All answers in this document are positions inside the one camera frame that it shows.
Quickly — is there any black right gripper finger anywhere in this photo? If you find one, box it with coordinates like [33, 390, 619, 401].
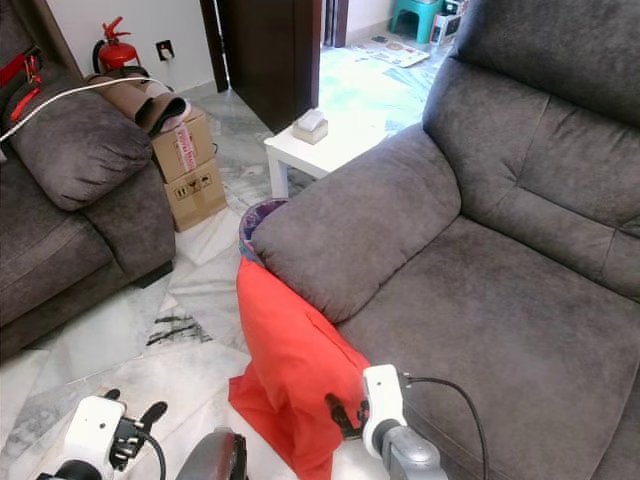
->
[324, 392, 357, 438]

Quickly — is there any grey sofa with round armrest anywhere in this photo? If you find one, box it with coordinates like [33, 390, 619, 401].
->
[0, 0, 176, 361]

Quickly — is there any printed floor mat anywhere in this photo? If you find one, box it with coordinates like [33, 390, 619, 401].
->
[355, 37, 429, 68]

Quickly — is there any grey robot leg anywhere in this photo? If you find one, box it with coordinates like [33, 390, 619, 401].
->
[175, 427, 248, 480]

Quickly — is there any purple trash bin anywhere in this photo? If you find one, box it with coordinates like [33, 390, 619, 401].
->
[239, 197, 291, 263]

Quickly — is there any cardboard box with printed symbols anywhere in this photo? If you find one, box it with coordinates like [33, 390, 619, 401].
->
[165, 160, 229, 233]

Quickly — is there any cardboard box with red tape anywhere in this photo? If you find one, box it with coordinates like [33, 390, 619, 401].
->
[152, 108, 216, 183]

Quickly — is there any white side table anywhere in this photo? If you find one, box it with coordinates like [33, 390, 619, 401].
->
[265, 110, 371, 199]

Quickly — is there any beige tissue box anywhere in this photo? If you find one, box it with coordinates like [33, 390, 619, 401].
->
[292, 108, 329, 145]

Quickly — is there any brown rolled mat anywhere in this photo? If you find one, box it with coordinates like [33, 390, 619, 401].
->
[87, 72, 189, 138]

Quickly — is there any red black bag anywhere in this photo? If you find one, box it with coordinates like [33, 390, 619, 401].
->
[0, 45, 46, 121]

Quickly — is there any red fire extinguisher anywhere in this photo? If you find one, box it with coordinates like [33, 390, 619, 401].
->
[92, 16, 139, 73]

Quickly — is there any dark wooden door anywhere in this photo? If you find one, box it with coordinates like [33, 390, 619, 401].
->
[200, 0, 326, 133]

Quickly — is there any teal plastic stool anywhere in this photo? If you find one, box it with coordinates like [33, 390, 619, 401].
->
[390, 0, 446, 43]

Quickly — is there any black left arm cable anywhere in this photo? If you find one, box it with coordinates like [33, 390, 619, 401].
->
[140, 430, 167, 480]

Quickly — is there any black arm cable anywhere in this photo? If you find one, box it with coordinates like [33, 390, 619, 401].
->
[140, 430, 167, 480]
[403, 375, 489, 480]

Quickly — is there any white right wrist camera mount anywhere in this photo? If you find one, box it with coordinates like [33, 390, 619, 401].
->
[363, 365, 406, 456]

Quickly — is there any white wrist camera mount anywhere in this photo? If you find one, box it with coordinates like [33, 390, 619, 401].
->
[363, 365, 406, 456]
[60, 397, 126, 479]

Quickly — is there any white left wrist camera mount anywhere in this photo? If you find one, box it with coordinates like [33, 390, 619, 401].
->
[60, 397, 126, 479]

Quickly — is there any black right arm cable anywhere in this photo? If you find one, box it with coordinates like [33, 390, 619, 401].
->
[403, 375, 489, 480]

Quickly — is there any white cable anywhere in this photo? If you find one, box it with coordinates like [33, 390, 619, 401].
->
[0, 76, 161, 141]

